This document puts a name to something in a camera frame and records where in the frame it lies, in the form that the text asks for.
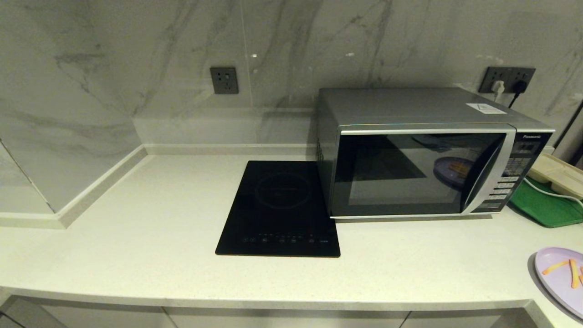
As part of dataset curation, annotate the black glass microwave door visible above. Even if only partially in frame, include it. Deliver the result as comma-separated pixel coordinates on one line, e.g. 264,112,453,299
330,124,517,220

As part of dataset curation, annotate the purple plate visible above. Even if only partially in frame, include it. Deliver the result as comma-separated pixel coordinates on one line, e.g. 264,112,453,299
534,247,583,319

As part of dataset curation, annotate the silver microwave oven body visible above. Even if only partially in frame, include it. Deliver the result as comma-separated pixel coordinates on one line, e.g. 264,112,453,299
317,87,556,223

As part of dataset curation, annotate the black induction cooktop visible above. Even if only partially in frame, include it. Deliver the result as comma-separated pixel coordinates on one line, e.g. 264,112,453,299
215,160,341,258

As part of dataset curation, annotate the white sticker label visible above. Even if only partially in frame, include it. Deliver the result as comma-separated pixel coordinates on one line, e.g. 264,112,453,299
465,103,507,115

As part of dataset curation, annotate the green plastic tray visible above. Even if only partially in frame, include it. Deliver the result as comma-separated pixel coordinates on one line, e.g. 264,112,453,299
508,178,583,228

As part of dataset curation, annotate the beige power strip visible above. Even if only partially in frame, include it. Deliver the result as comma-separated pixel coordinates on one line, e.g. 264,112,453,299
527,153,583,199

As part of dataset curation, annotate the grey single wall socket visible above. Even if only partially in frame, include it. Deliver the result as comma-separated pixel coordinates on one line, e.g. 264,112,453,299
210,67,239,95

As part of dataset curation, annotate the grey double wall socket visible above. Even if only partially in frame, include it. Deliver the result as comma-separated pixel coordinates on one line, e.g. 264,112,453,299
479,67,537,94

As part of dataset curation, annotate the black plug with cable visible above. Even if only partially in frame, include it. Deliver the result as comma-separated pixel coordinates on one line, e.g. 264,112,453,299
508,81,529,109

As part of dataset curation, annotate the white power cable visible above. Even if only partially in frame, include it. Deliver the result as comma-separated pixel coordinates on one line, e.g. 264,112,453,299
523,177,583,201

